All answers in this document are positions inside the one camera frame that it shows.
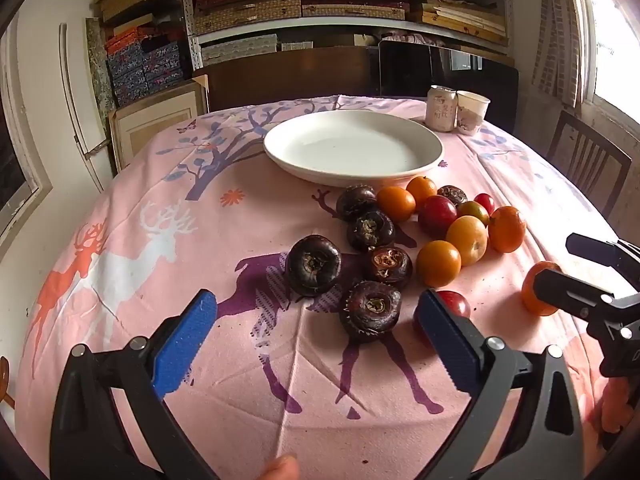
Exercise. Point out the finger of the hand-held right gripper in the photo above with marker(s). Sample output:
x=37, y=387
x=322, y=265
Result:
x=575, y=297
x=600, y=252

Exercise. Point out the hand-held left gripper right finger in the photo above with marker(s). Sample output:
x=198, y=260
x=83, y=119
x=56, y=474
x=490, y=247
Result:
x=445, y=340

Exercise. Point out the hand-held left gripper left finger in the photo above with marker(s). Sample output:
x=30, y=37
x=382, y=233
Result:
x=184, y=345

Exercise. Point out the red plum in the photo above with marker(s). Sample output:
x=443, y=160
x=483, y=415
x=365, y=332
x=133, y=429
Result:
x=437, y=216
x=457, y=305

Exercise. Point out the small orange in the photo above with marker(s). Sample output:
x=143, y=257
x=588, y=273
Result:
x=421, y=189
x=438, y=263
x=532, y=300
x=396, y=204

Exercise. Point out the dark purple water chestnut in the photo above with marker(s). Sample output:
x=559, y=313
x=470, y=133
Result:
x=452, y=194
x=313, y=265
x=371, y=230
x=356, y=201
x=387, y=265
x=371, y=310

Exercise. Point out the large yellow orange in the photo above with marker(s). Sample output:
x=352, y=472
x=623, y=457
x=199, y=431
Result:
x=466, y=240

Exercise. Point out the small red cherry tomato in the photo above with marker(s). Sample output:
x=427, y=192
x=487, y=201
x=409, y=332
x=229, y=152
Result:
x=485, y=202

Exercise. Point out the white oval plate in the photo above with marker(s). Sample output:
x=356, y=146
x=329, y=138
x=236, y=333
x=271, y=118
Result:
x=350, y=147

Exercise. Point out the person's left hand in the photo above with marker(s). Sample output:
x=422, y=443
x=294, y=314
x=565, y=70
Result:
x=280, y=470

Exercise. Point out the dark wooden chair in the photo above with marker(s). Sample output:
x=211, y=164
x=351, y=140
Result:
x=595, y=160

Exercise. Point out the oval orange kumquat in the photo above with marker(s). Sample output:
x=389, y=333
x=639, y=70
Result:
x=507, y=229

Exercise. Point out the pink printed tablecloth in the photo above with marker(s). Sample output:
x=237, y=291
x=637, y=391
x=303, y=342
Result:
x=200, y=240

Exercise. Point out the green red cherry tomato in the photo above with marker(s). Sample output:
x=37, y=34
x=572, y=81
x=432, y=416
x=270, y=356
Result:
x=475, y=212

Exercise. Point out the orange-brown wooden object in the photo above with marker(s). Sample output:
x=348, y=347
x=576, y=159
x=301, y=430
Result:
x=4, y=380

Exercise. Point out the white paper cup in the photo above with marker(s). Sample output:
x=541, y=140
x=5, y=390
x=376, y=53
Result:
x=470, y=112

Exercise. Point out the pale drink can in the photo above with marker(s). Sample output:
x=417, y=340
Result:
x=441, y=110

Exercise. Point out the perforated window curtain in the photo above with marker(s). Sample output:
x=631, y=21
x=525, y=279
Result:
x=557, y=35

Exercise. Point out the white narrow door panel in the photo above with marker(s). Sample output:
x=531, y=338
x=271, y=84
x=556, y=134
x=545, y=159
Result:
x=80, y=110

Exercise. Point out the black glossy cabinet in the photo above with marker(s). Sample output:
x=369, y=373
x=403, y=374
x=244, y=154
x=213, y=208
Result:
x=415, y=70

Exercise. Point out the stack of flat wooden cases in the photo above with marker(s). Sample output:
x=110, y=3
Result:
x=465, y=17

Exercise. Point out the stack of blue patterned boxes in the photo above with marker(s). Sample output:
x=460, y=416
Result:
x=145, y=67

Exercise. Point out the dark brown wooden board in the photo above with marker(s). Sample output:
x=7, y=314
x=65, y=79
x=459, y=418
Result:
x=280, y=80

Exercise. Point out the pink folded cloth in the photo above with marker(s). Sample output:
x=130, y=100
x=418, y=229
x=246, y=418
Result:
x=402, y=36

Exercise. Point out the green marbled board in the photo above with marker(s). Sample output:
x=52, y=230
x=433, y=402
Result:
x=97, y=60

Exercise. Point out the pale patterned flat box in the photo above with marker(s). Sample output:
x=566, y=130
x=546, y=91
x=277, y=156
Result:
x=240, y=49

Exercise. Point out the metal shelving unit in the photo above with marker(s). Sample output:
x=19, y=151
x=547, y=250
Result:
x=189, y=25

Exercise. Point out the beige picture frame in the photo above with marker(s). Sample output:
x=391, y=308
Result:
x=155, y=120

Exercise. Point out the white window frame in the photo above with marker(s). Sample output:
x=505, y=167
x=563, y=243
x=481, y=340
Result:
x=25, y=160

